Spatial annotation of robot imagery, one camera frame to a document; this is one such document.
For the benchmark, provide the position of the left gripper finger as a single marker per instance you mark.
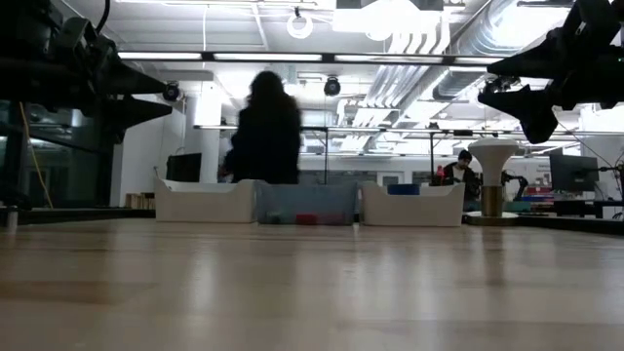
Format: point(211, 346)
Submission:
point(131, 111)
point(127, 80)

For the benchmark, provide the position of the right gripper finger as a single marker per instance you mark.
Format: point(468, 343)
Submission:
point(536, 61)
point(531, 109)

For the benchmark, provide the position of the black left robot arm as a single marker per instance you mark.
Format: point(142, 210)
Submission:
point(24, 58)

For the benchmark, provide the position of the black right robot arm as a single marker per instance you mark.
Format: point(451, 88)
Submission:
point(616, 73)

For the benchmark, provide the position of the white mushroom lamp brass base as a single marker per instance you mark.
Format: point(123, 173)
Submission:
point(492, 156)

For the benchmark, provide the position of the wooden blocks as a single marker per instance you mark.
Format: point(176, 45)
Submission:
point(138, 200)

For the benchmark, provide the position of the dark glass partition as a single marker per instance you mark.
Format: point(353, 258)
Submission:
point(58, 166)

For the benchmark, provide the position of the person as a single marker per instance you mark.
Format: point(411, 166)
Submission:
point(460, 173)
point(268, 136)

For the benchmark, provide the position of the red bottle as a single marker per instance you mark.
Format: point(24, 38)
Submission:
point(440, 173)

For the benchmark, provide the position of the white plastic bin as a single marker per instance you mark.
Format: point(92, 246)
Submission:
point(414, 209)
point(205, 202)

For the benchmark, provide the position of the overhead light bar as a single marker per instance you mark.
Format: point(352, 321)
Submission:
point(273, 57)

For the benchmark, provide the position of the grey translucent plastic bin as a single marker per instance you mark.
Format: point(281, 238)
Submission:
point(307, 200)

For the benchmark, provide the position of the black ceiling camera cluster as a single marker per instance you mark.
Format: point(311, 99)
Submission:
point(497, 84)

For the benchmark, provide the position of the black wall monitor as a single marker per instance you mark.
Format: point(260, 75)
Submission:
point(183, 167)

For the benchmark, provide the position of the black aluminium rig frame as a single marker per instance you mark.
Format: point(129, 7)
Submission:
point(97, 215)

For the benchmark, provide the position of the black background frame stand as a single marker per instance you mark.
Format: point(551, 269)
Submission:
point(431, 156)

